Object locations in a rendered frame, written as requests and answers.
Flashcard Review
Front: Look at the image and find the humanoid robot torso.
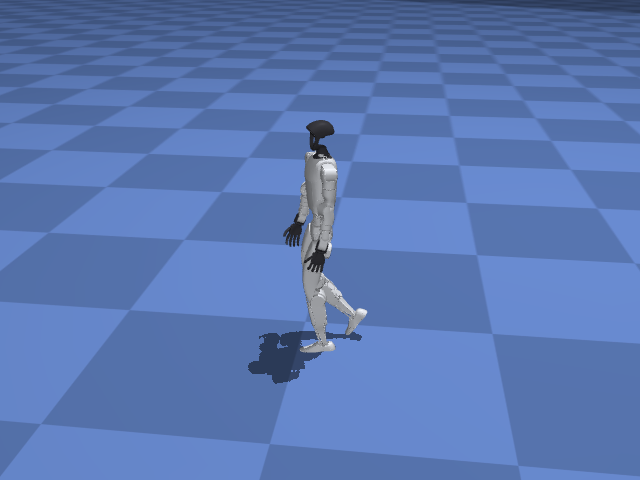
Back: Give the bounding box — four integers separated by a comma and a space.
304, 150, 337, 242

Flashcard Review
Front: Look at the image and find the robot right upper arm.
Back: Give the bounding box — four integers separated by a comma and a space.
300, 152, 312, 196

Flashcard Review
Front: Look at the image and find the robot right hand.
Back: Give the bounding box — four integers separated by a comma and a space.
283, 213, 306, 247

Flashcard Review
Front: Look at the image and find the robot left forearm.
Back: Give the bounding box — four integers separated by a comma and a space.
317, 206, 334, 251

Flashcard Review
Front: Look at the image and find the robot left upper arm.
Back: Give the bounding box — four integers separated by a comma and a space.
317, 164, 338, 217

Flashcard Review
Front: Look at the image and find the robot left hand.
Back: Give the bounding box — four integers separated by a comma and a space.
304, 240, 328, 273

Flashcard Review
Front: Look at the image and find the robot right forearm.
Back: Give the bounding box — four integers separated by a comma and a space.
297, 194, 310, 223

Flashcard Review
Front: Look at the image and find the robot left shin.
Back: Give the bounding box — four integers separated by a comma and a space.
306, 294, 328, 346

